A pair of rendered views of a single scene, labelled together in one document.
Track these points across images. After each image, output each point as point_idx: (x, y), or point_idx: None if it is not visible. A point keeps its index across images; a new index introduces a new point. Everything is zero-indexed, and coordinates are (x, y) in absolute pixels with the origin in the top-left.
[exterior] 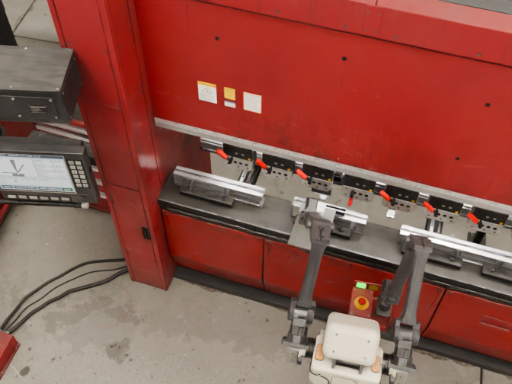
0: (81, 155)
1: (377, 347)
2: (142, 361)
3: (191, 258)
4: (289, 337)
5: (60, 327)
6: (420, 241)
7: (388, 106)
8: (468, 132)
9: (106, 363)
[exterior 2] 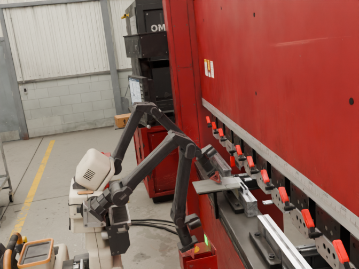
0: (141, 79)
1: (85, 168)
2: (139, 268)
3: (203, 229)
4: None
5: (141, 235)
6: (179, 134)
7: (233, 45)
8: (254, 55)
9: (129, 256)
